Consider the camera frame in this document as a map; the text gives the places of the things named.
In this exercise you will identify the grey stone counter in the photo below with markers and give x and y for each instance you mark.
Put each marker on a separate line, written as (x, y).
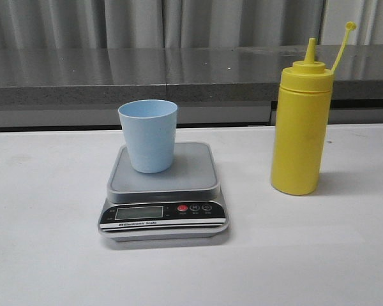
(72, 89)

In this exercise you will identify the silver digital kitchen scale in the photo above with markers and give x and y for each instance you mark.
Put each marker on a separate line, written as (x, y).
(184, 201)

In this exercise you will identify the grey curtain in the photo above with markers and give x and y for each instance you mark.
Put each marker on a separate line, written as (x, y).
(185, 24)

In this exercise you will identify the yellow squeeze bottle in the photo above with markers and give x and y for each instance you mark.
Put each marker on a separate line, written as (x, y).
(303, 105)

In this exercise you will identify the light blue plastic cup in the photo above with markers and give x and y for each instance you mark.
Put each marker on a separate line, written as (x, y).
(149, 129)

